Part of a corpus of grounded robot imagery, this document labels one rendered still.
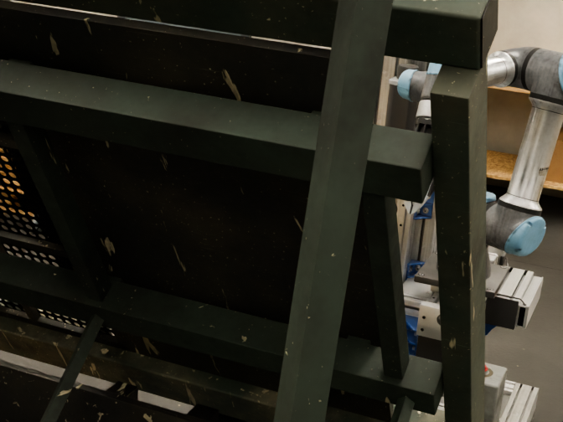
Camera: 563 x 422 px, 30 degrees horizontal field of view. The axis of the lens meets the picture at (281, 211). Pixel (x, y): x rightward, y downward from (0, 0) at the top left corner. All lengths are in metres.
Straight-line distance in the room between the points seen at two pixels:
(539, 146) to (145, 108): 1.30
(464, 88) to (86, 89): 0.67
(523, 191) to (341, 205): 1.70
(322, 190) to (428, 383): 1.06
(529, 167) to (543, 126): 0.11
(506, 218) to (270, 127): 1.21
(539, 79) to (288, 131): 1.22
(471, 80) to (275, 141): 0.33
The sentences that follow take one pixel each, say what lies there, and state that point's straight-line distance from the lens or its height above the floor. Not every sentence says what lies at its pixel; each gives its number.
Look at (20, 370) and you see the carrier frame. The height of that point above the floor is 0.83.
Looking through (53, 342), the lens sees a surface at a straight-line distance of 2.81.
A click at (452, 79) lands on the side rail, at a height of 1.79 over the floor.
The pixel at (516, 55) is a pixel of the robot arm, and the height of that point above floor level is 1.65.
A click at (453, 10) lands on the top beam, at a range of 1.55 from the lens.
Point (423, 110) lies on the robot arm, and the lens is 2.40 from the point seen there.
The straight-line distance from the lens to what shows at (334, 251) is 1.14.
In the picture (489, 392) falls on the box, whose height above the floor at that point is 0.91.
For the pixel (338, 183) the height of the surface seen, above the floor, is 1.76.
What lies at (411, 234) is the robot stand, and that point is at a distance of 3.09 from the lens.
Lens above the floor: 2.08
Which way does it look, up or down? 18 degrees down
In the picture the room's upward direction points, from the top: 5 degrees clockwise
